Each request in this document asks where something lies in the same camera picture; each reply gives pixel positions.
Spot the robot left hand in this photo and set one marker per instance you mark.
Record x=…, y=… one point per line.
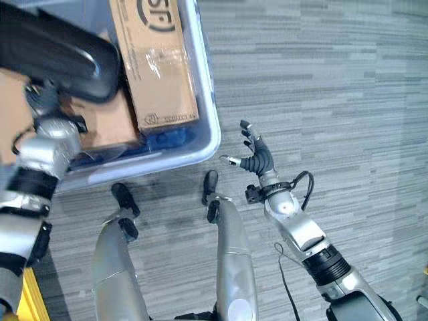
x=43, y=97

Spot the small plain cardboard box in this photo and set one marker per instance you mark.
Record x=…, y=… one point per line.
x=110, y=123

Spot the brown cardboard sheet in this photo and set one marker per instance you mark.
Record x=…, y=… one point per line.
x=11, y=113

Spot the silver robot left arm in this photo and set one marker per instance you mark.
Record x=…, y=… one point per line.
x=36, y=160

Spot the blue padding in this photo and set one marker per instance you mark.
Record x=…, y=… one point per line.
x=168, y=137

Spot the black robot pelvis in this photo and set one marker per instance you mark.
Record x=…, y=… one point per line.
x=197, y=316

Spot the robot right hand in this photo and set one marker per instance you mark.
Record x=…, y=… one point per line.
x=261, y=158

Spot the silver robot leg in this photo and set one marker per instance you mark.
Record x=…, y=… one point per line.
x=234, y=261
x=113, y=267

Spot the grey object with yellow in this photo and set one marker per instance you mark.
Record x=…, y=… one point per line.
x=423, y=301

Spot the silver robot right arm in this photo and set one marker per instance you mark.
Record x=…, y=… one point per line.
x=301, y=227

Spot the translucent plastic box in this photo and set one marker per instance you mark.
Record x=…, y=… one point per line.
x=208, y=140

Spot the silver robot left leg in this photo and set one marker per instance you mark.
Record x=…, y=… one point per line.
x=113, y=267

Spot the large printed cardboard box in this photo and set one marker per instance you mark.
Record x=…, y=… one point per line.
x=157, y=67

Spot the silver robot right leg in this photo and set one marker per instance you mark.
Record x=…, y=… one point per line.
x=234, y=261

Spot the yellow shelf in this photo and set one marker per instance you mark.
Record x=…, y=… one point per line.
x=31, y=297

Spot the black sole-shaped part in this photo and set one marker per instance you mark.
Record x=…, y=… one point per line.
x=67, y=57

